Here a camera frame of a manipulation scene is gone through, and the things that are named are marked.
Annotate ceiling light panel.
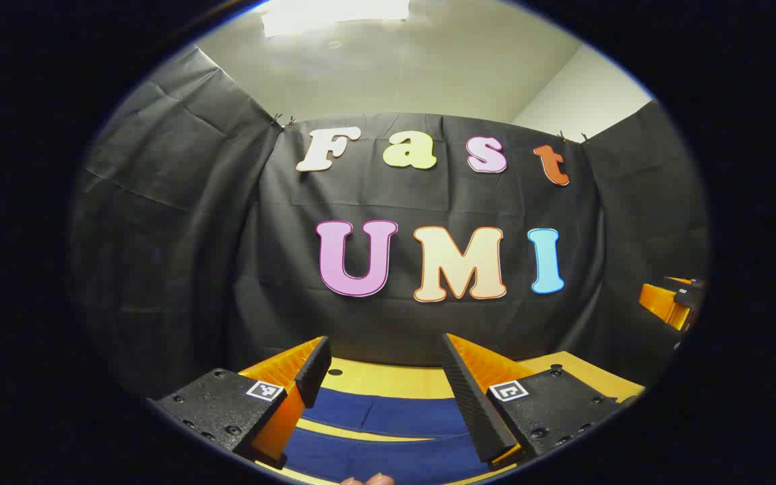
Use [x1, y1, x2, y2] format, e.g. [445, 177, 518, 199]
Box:
[260, 0, 410, 38]

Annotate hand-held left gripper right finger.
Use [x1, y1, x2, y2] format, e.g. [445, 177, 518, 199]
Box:
[440, 333, 631, 470]

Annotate blue jeans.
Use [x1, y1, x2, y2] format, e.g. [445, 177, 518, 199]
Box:
[280, 387, 496, 485]

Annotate black backdrop cloth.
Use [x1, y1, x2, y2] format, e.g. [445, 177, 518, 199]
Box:
[68, 44, 711, 398]

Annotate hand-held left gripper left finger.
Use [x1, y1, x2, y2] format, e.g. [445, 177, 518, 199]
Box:
[148, 335, 332, 470]

